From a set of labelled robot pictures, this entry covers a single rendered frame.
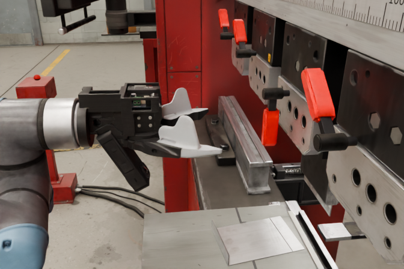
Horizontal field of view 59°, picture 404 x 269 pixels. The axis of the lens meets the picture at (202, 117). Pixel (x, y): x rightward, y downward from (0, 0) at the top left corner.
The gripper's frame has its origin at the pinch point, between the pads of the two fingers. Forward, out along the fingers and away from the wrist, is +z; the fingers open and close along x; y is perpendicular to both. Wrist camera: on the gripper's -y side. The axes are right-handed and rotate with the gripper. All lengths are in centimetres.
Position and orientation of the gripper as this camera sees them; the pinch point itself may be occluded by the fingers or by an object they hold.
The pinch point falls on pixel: (215, 132)
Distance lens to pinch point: 55.8
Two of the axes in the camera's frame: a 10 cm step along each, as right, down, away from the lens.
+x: -1.1, -3.9, 9.1
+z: 9.9, -0.2, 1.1
